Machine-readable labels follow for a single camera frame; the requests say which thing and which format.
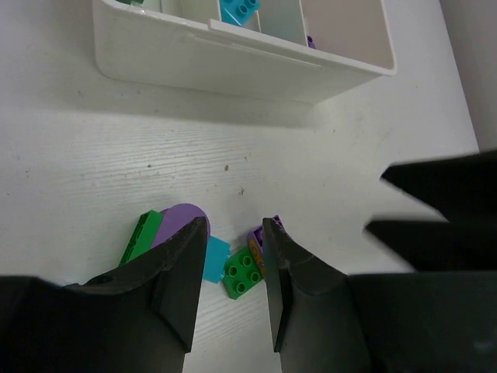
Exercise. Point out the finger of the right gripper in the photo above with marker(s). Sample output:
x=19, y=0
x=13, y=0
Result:
x=458, y=187
x=438, y=245

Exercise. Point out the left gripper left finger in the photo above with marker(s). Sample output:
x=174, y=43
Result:
x=139, y=317

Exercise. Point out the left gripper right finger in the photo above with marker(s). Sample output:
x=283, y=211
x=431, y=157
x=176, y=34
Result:
x=323, y=320

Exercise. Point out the green lego piece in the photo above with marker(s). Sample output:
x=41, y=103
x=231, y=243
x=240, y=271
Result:
x=143, y=236

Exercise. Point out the small green lego brick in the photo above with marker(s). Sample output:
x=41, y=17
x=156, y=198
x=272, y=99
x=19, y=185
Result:
x=241, y=273

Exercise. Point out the teal lego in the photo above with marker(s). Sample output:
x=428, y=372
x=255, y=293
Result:
x=217, y=253

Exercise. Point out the purple square lego brick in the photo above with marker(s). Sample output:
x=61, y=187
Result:
x=254, y=241

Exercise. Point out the white three-compartment container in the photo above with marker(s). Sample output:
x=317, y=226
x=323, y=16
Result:
x=185, y=44

